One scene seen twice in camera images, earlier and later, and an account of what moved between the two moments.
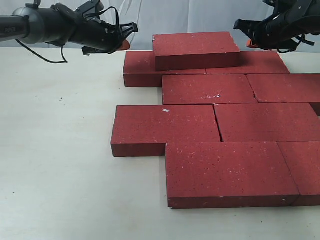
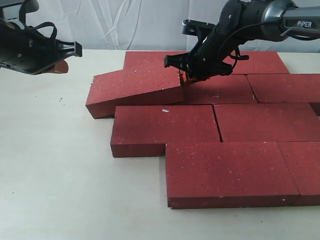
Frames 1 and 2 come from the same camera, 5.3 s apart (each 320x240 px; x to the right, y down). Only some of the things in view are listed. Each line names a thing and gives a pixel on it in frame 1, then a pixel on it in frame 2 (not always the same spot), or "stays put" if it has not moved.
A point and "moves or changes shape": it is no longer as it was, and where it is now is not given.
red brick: [187, 51] moves or changes shape
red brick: [144, 130] stays put
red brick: [303, 160] stays put
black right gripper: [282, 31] -> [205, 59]
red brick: [287, 88] stays put
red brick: [207, 89] stays put
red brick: [217, 175] stays put
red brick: [256, 62] stays put
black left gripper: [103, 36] -> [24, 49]
